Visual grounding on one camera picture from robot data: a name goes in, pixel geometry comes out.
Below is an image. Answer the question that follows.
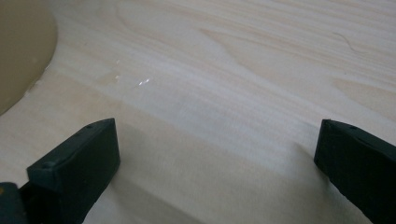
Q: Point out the beige container with perforated strainer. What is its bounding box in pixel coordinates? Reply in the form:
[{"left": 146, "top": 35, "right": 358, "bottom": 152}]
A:
[{"left": 0, "top": 0, "right": 59, "bottom": 117}]

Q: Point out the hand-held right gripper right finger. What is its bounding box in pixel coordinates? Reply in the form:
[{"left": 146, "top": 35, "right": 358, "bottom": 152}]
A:
[{"left": 313, "top": 119, "right": 396, "bottom": 224}]

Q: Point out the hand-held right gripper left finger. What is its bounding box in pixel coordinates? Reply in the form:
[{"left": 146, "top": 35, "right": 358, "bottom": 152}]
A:
[{"left": 18, "top": 118, "right": 121, "bottom": 224}]

